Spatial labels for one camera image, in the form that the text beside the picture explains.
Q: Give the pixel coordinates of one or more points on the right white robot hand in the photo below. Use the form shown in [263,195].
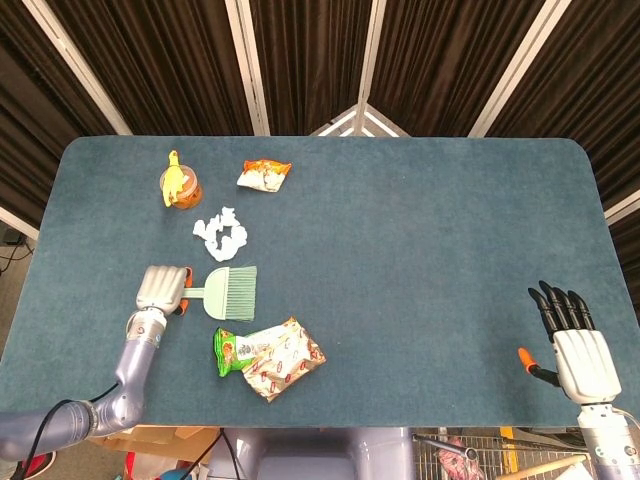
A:
[582,360]

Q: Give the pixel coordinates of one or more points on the mint green hand brush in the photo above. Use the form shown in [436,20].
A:
[220,295]

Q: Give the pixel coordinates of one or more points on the small white tissue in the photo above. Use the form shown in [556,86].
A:
[226,216]

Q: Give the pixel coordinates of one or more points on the grey-blue robot base column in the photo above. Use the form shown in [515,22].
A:
[310,450]

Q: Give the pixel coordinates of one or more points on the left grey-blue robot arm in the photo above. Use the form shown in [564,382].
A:
[130,365]

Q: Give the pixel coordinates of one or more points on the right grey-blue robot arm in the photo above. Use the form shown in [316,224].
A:
[607,440]

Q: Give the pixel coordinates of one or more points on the wooden stick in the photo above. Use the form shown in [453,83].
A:
[550,467]

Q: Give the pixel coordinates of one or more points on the grey metal pole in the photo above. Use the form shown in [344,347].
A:
[450,446]

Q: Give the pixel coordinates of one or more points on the red and white plastic bag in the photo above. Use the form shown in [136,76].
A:
[457,462]

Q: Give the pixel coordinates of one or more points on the silver foil bag red logos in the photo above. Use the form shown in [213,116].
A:
[280,365]

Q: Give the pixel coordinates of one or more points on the green snack bag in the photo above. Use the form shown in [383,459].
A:
[227,352]

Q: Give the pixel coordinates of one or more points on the crumpled orange snack wrapper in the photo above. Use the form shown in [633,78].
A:
[262,175]

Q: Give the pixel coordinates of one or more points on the orange jar with yellow toy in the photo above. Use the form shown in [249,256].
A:
[192,192]

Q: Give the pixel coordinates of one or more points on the brown cardboard box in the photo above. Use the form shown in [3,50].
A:
[150,436]

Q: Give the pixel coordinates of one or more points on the yellow rubber chicken toy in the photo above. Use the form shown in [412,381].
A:
[174,180]

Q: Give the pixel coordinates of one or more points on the dark brown curtain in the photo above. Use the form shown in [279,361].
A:
[175,60]

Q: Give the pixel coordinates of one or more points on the white metal frame post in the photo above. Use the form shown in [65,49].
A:
[625,206]
[371,50]
[75,65]
[247,65]
[17,222]
[515,65]

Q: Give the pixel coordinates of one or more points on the white metal frame base brace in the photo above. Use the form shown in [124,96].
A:
[360,122]

